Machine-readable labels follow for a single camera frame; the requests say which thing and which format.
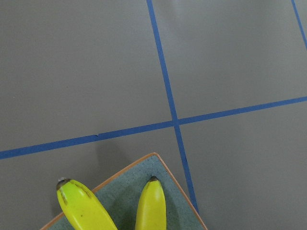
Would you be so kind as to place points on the large yellow banana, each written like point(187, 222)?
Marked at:
point(151, 210)

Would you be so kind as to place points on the grey square plate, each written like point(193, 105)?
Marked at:
point(120, 195)

